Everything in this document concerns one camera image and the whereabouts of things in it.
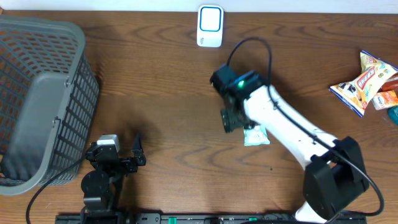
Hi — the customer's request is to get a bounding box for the red snack packet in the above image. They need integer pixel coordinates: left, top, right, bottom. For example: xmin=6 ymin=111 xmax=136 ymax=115
xmin=381 ymin=75 xmax=398 ymax=91

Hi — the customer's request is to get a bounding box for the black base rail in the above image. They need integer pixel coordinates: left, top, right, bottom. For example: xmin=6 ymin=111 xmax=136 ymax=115
xmin=55 ymin=212 xmax=368 ymax=224

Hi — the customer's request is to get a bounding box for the large white snack bag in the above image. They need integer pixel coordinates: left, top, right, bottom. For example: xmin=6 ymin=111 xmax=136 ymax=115
xmin=329 ymin=50 xmax=397 ymax=118

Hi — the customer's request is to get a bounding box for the teal mouthwash bottle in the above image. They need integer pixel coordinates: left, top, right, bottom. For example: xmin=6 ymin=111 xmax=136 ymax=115
xmin=387 ymin=106 xmax=398 ymax=125

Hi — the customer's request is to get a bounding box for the dark grey plastic basket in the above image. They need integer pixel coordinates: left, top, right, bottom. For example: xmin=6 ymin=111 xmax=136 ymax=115
xmin=1 ymin=16 xmax=100 ymax=196

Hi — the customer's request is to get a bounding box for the teal wet wipes packet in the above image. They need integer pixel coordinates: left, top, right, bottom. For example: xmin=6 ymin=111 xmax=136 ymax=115
xmin=244 ymin=125 xmax=271 ymax=146

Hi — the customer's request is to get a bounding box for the white barcode scanner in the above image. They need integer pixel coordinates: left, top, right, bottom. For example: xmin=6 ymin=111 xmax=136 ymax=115
xmin=197 ymin=5 xmax=224 ymax=48

